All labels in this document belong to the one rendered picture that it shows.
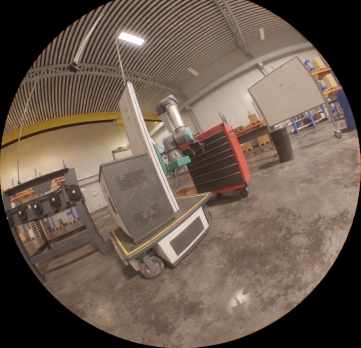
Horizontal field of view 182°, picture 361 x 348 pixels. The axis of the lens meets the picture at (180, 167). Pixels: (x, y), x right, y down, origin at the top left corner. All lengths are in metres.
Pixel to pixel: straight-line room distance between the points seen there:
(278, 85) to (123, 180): 3.45
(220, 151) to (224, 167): 0.20
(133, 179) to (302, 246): 1.10
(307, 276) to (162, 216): 0.94
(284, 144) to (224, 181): 1.48
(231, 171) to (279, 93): 2.55
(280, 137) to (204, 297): 2.37
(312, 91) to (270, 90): 1.14
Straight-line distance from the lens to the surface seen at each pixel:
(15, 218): 1.98
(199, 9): 9.09
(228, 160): 1.34
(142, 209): 0.72
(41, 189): 1.73
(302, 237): 0.87
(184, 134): 0.91
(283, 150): 2.42
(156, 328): 0.76
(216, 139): 1.36
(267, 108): 3.36
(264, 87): 3.44
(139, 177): 0.73
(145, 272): 0.87
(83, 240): 1.61
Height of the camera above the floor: 0.65
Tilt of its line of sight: level
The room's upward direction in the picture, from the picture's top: 22 degrees counter-clockwise
